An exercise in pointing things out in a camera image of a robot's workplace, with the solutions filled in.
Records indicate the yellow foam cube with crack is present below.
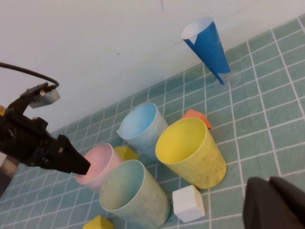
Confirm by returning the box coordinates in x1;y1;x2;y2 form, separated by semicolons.
82;214;114;229

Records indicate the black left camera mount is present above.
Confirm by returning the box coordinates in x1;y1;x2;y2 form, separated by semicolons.
6;82;52;115

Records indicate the white foam cube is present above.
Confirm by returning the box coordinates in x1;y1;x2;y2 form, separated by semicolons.
172;185;206;224

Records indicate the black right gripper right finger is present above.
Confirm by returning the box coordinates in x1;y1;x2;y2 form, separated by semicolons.
268;176;305;225

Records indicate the yellow plastic cup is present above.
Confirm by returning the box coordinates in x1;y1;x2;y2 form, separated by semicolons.
155;117;227;190

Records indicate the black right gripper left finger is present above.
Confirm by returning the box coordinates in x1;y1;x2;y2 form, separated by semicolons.
242;177;305;229

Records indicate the light blue plastic cup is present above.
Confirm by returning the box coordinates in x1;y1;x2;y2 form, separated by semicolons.
116;102;170;164

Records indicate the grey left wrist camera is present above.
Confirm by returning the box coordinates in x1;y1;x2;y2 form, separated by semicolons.
28;88;61;109

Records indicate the green plastic cup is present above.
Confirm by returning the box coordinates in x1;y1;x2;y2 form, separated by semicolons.
99;159;172;229

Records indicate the black left camera cable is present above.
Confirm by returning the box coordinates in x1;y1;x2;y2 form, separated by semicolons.
0;62;60;90

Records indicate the clear glass stand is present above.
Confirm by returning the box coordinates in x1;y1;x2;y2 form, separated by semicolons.
213;70;243;88

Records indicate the orange foam cube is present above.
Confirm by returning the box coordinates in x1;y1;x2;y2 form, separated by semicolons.
180;109;213;131

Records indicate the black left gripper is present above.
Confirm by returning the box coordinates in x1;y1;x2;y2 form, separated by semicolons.
0;112;92;176

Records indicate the pink plastic cup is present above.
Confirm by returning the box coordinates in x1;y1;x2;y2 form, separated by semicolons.
75;143;124;194

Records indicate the blue paper cone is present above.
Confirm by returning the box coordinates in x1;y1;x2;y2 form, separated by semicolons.
181;16;231;85

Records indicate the green checked tablecloth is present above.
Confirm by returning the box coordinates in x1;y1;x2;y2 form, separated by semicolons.
0;14;305;229

